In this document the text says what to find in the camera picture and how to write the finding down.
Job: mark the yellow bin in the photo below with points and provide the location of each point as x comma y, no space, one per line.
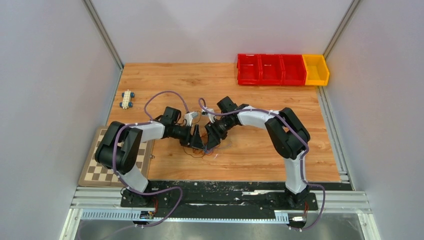
317,72

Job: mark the wooden chessboard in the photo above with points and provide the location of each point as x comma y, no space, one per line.
95,174

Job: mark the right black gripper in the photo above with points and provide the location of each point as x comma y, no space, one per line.
215,135

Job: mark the toy block car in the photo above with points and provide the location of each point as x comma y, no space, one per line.
127,99

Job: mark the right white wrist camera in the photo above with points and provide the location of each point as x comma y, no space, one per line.
210,113

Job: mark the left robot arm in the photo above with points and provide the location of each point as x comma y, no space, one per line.
119,147

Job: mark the right red bin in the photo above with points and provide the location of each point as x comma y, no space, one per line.
294,70

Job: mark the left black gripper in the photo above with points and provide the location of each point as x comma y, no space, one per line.
197,142

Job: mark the slotted cable duct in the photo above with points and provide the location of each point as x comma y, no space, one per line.
136,216

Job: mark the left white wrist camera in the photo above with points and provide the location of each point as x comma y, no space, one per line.
189,117

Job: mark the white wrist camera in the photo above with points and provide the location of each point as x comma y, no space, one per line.
189,117
210,113

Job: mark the aluminium frame rail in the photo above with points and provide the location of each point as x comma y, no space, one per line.
336,201

